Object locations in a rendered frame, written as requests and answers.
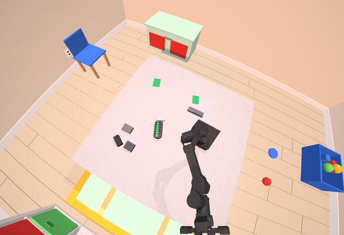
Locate small green block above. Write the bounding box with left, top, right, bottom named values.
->
left=192, top=95, right=199, bottom=104

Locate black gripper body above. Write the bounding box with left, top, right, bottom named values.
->
left=180, top=210, right=230, bottom=235

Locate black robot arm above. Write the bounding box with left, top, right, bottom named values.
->
left=180, top=129, right=214, bottom=232

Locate flat green rectangular plate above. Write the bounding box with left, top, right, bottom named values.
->
left=152, top=78, right=161, bottom=87

